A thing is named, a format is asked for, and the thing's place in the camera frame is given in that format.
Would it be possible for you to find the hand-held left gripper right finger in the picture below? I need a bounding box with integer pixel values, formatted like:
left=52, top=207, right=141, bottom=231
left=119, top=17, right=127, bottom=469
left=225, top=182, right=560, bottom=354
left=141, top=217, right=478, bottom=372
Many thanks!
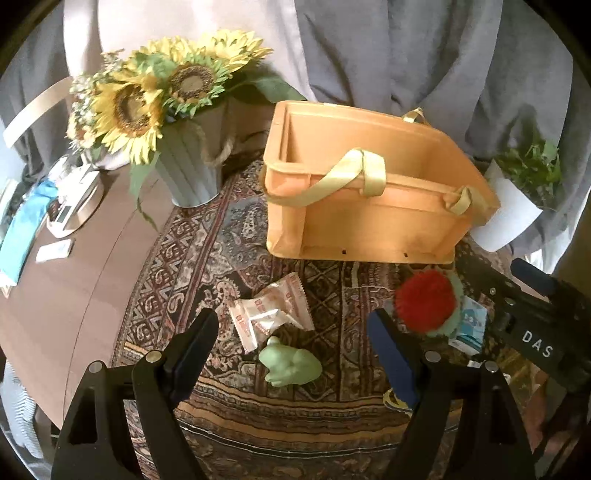
left=367, top=308, right=539, bottom=480

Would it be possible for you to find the patterned fringed table rug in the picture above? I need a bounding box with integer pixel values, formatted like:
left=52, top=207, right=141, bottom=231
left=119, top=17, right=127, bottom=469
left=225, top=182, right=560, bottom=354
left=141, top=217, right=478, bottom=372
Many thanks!
left=111, top=157, right=548, bottom=480

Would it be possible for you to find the green frog squishy toy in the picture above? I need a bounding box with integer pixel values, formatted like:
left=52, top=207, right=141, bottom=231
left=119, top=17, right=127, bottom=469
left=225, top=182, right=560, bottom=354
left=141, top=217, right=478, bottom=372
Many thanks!
left=257, top=336, right=323, bottom=387

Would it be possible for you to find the grey ribbed flower pot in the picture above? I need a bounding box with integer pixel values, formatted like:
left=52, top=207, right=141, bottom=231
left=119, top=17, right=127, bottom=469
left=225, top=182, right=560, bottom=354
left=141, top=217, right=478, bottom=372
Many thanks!
left=157, top=99, right=232, bottom=208

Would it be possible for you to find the white plant pot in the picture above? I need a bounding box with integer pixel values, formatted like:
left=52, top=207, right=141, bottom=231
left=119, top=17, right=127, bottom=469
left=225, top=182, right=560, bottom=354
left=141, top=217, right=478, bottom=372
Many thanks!
left=470, top=159, right=544, bottom=253

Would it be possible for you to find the wooden desk lamp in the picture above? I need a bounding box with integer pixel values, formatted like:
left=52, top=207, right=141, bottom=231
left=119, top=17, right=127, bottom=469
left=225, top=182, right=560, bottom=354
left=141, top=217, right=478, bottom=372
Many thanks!
left=2, top=76, right=105, bottom=239

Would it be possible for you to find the artificial sunflower bouquet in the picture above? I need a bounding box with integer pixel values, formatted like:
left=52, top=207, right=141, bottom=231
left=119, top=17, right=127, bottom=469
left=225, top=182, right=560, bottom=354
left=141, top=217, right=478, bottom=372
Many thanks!
left=67, top=28, right=308, bottom=229

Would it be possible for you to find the striped cloth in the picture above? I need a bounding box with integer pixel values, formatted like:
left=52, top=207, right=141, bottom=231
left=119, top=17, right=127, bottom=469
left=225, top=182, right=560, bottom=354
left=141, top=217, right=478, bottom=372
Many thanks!
left=0, top=360, right=48, bottom=459

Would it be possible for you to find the white handheld device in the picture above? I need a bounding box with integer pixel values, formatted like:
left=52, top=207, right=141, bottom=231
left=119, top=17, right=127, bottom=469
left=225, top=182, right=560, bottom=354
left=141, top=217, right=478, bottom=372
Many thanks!
left=48, top=204, right=73, bottom=232

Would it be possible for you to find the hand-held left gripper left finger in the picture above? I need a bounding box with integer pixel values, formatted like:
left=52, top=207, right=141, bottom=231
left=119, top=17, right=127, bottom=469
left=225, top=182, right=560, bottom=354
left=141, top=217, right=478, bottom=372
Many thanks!
left=50, top=308, right=219, bottom=480

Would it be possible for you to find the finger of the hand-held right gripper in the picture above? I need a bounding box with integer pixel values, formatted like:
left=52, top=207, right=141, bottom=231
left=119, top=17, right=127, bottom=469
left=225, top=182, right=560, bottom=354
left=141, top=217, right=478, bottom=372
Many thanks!
left=455, top=251, right=513, bottom=324
left=510, top=258, right=558, bottom=299

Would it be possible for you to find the blue fabric pouch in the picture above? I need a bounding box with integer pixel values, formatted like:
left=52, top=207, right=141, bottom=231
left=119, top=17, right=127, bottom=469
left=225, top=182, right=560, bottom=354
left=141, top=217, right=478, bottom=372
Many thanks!
left=0, top=180, right=59, bottom=285

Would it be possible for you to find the white red snack packet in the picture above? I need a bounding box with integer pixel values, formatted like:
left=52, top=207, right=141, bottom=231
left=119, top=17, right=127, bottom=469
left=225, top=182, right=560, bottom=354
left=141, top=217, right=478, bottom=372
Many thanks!
left=252, top=272, right=316, bottom=332
left=229, top=298, right=278, bottom=355

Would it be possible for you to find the orange plastic crate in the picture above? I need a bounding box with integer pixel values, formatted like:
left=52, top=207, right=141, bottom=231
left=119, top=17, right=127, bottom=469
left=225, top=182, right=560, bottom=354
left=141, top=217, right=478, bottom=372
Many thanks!
left=261, top=99, right=502, bottom=267

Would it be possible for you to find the white remote control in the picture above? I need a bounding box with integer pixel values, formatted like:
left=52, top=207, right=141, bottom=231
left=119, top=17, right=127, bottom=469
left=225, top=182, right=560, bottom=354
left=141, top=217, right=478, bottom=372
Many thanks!
left=36, top=240, right=75, bottom=264

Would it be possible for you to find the red fluffy plush toy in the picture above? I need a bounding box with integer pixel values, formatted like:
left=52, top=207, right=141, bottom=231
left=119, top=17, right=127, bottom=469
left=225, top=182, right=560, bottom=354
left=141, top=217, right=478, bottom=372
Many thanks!
left=392, top=270, right=465, bottom=337

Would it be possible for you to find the blue white small carton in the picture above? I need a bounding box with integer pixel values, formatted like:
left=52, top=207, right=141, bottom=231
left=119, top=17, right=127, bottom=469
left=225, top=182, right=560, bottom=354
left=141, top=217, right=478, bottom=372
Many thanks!
left=449, top=295, right=489, bottom=356

